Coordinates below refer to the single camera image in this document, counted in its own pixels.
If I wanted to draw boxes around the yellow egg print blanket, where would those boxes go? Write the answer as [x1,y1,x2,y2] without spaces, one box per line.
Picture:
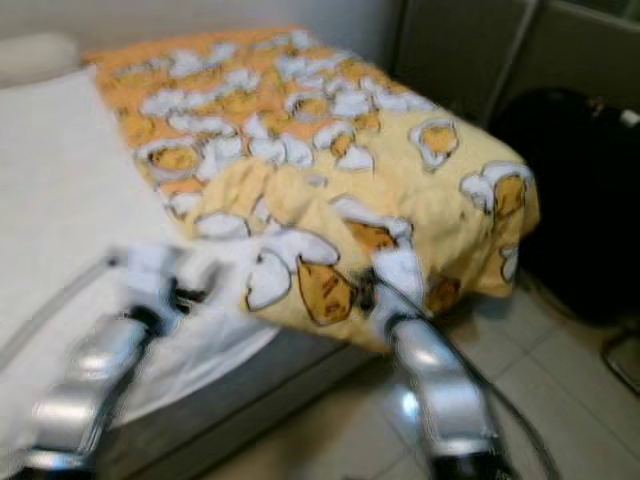
[82,25,542,357]

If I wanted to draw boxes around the white mattress with grey sides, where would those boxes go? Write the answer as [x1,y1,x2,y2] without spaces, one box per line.
[0,65,381,480]

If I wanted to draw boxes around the black bag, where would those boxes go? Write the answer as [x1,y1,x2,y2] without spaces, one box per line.
[490,88,640,327]

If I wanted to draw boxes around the grey cabinet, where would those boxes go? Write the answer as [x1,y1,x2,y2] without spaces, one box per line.
[390,0,640,127]

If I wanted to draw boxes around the cream bolster pillow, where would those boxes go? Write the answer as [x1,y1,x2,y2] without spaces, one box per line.
[0,33,84,90]

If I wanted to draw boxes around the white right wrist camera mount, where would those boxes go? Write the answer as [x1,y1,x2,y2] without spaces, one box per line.
[370,248,427,323]

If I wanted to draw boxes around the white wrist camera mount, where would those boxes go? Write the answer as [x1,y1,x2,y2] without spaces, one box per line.
[370,248,427,323]
[125,245,192,307]

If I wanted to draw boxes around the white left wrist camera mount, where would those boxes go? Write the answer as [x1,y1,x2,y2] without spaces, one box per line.
[125,245,192,307]

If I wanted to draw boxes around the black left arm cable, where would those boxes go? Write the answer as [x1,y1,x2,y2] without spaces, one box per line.
[0,254,131,383]

